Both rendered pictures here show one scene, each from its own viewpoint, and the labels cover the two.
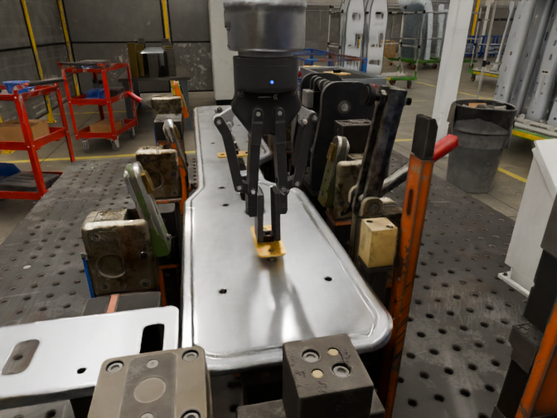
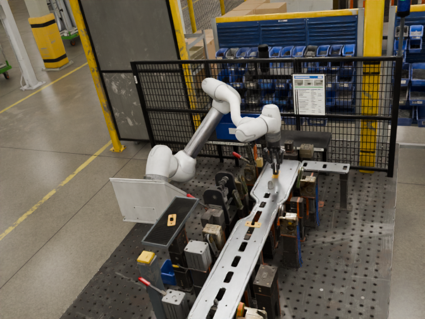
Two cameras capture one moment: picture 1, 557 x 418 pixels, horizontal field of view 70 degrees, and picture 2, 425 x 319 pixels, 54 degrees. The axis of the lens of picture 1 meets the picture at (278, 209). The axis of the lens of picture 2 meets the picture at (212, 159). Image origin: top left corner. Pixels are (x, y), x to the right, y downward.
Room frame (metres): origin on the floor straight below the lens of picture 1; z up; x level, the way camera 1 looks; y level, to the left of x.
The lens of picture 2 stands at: (2.39, 1.07, 2.44)
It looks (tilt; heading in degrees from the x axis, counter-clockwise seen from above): 30 degrees down; 219
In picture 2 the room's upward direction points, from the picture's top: 10 degrees counter-clockwise
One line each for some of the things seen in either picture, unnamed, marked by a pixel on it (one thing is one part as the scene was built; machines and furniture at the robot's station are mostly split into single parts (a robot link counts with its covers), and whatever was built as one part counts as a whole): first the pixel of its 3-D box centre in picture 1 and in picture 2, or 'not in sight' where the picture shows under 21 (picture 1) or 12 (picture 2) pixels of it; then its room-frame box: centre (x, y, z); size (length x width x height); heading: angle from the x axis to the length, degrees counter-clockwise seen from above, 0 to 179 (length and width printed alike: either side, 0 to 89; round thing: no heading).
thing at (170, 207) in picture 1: (163, 279); (298, 219); (0.65, 0.22, 0.84); 0.11 x 0.08 x 0.29; 101
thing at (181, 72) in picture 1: (157, 80); not in sight; (6.29, 1.83, 0.57); 1.86 x 0.90 x 1.14; 15
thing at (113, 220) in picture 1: (133, 314); (308, 202); (0.51, 0.23, 0.87); 0.12 x 0.09 x 0.35; 101
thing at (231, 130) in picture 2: not in sight; (238, 126); (0.14, -0.45, 1.10); 0.30 x 0.17 x 0.13; 101
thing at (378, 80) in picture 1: (337, 75); (171, 220); (1.24, -0.18, 1.16); 0.37 x 0.14 x 0.02; 11
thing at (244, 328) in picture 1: (230, 154); (253, 228); (0.97, 0.12, 1.00); 1.38 x 0.22 x 0.02; 11
